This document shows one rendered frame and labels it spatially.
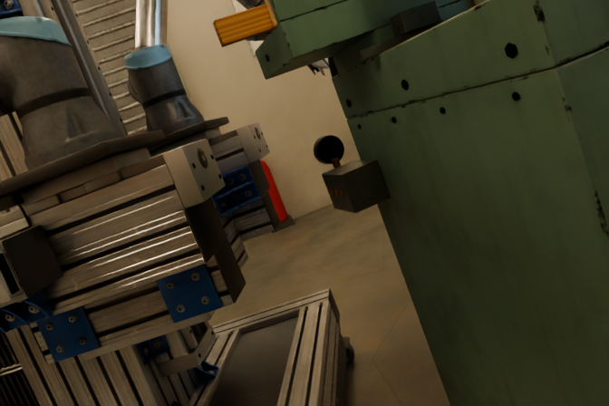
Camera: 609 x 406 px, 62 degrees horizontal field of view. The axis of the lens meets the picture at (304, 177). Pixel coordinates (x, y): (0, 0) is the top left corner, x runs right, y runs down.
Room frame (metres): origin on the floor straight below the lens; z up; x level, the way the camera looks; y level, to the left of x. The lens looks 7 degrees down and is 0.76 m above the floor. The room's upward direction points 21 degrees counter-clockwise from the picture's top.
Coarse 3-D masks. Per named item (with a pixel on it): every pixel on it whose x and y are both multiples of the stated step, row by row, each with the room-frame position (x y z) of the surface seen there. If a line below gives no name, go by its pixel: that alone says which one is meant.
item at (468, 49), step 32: (512, 0) 0.53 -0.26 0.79; (544, 0) 0.50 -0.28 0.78; (576, 0) 0.51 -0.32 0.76; (608, 0) 0.52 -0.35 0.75; (448, 32) 0.64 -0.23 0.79; (480, 32) 0.58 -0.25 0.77; (512, 32) 0.54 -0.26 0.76; (544, 32) 0.50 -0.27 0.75; (576, 32) 0.51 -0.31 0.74; (608, 32) 0.52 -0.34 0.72; (384, 64) 0.82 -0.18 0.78; (416, 64) 0.73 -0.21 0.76; (448, 64) 0.66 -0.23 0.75; (480, 64) 0.60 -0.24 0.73; (512, 64) 0.55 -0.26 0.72; (544, 64) 0.51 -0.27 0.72; (352, 96) 0.98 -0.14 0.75; (384, 96) 0.86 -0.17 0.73; (416, 96) 0.76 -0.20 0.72
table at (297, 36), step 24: (360, 0) 0.85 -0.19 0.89; (384, 0) 0.86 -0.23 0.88; (408, 0) 0.88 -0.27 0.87; (432, 0) 0.89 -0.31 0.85; (456, 0) 0.90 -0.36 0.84; (288, 24) 0.82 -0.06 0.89; (312, 24) 0.83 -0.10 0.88; (336, 24) 0.84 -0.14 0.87; (360, 24) 0.85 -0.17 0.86; (384, 24) 0.86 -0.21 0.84; (264, 48) 0.95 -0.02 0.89; (288, 48) 0.82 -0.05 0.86; (312, 48) 0.83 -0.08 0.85; (336, 48) 0.92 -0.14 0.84; (264, 72) 1.01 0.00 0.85
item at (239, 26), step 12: (240, 12) 0.84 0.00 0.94; (252, 12) 0.84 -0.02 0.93; (264, 12) 0.85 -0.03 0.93; (216, 24) 0.83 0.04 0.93; (228, 24) 0.83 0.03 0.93; (240, 24) 0.84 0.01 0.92; (252, 24) 0.84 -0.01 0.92; (264, 24) 0.85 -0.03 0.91; (228, 36) 0.83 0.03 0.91; (240, 36) 0.84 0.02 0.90; (252, 36) 0.86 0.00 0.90
